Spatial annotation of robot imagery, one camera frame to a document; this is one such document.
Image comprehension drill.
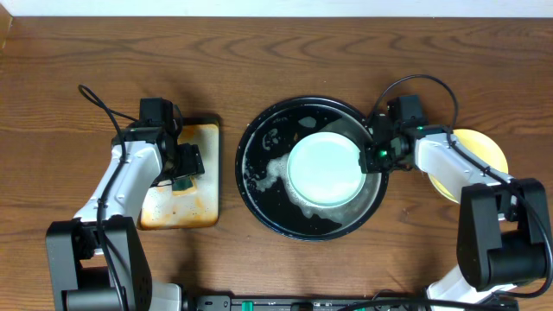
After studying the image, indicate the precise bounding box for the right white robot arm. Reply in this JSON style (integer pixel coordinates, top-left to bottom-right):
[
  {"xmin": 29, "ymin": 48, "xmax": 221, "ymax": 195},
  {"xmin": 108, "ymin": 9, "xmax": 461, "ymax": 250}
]
[{"xmin": 361, "ymin": 115, "xmax": 552, "ymax": 310}]

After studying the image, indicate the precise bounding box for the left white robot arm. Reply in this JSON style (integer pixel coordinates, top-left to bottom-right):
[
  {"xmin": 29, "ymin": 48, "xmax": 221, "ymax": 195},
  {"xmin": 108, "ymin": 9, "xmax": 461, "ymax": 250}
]
[{"xmin": 45, "ymin": 127, "xmax": 204, "ymax": 310}]

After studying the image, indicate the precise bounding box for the yellow plate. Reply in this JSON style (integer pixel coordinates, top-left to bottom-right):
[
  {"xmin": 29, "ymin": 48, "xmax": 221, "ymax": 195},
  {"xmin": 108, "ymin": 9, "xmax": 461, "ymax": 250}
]
[{"xmin": 427, "ymin": 128, "xmax": 510, "ymax": 204}]

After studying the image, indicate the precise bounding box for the black round tray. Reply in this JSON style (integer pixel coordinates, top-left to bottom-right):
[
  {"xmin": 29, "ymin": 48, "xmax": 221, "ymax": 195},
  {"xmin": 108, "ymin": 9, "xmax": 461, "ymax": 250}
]
[{"xmin": 235, "ymin": 96, "xmax": 389, "ymax": 241}]

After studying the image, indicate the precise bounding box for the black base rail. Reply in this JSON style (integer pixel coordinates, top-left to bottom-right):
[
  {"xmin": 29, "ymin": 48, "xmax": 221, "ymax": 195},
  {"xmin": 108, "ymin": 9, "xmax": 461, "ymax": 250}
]
[{"xmin": 185, "ymin": 294, "xmax": 433, "ymax": 311}]

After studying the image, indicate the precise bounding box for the black rectangular soapy tray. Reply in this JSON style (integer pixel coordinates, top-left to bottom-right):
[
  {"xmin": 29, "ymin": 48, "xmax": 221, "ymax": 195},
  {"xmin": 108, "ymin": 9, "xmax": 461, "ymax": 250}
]
[{"xmin": 138, "ymin": 115, "xmax": 220, "ymax": 230}]

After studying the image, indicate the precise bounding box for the green yellow sponge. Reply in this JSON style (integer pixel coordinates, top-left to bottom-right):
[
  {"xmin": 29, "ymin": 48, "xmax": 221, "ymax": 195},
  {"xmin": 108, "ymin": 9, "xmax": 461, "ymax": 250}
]
[{"xmin": 172, "ymin": 178, "xmax": 194, "ymax": 192}]

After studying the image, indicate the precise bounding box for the mint plate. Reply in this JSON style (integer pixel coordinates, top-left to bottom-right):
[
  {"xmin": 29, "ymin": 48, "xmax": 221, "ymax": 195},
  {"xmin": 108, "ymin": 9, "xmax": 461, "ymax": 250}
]
[{"xmin": 287, "ymin": 132, "xmax": 365, "ymax": 207}]

